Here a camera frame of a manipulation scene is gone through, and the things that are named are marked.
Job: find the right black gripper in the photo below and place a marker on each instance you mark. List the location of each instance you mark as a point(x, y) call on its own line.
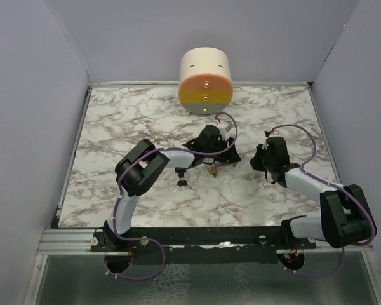
point(255, 161)

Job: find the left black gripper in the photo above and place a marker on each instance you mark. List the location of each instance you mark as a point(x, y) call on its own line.
point(229, 157)

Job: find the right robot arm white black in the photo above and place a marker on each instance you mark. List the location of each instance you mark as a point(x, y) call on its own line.
point(345, 217)

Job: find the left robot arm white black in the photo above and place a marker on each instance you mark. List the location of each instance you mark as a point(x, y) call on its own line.
point(138, 171)

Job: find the black-headed key pair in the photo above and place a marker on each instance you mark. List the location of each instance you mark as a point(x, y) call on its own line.
point(182, 183)

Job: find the orange black padlock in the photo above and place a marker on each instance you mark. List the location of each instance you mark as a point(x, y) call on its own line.
point(180, 172)

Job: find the round three-drawer storage box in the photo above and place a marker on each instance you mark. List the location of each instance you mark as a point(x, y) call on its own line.
point(205, 84)

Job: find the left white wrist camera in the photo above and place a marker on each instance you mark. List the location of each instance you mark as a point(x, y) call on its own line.
point(224, 129)

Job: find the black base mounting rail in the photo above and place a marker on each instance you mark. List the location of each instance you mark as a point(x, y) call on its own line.
point(197, 245)

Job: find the aluminium extrusion rail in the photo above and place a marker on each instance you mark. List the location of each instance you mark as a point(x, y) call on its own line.
point(65, 242)

